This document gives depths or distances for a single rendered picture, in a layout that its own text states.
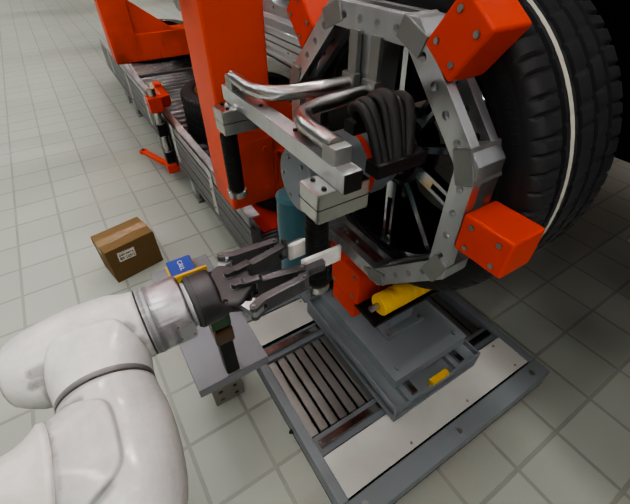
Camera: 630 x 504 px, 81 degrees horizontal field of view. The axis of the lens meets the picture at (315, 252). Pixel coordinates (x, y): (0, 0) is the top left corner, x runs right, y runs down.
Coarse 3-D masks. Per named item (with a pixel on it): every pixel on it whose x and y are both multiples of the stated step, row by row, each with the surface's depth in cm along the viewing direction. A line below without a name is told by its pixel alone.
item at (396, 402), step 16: (320, 304) 139; (320, 320) 134; (336, 320) 134; (336, 336) 126; (352, 352) 124; (464, 352) 124; (352, 368) 124; (368, 368) 119; (432, 368) 119; (448, 368) 119; (464, 368) 121; (368, 384) 118; (384, 384) 115; (416, 384) 113; (432, 384) 113; (384, 400) 112; (400, 400) 111; (416, 400) 112; (400, 416) 112
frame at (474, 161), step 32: (352, 0) 63; (384, 0) 63; (320, 32) 71; (384, 32) 58; (416, 32) 52; (320, 64) 82; (416, 64) 55; (448, 96) 52; (480, 96) 54; (448, 128) 54; (480, 128) 54; (480, 160) 52; (448, 192) 58; (480, 192) 58; (352, 224) 98; (448, 224) 61; (352, 256) 92; (384, 256) 89; (416, 256) 79; (448, 256) 63
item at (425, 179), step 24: (336, 72) 86; (408, 72) 70; (336, 120) 97; (432, 120) 70; (432, 144) 73; (432, 168) 76; (384, 192) 106; (408, 192) 82; (432, 192) 76; (360, 216) 100; (384, 216) 93; (408, 216) 102; (432, 216) 102; (384, 240) 94; (408, 240) 93; (432, 240) 83
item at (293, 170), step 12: (336, 132) 71; (360, 144) 69; (288, 156) 69; (360, 156) 69; (288, 168) 71; (300, 168) 66; (288, 180) 73; (300, 180) 69; (372, 180) 72; (384, 180) 74; (288, 192) 75
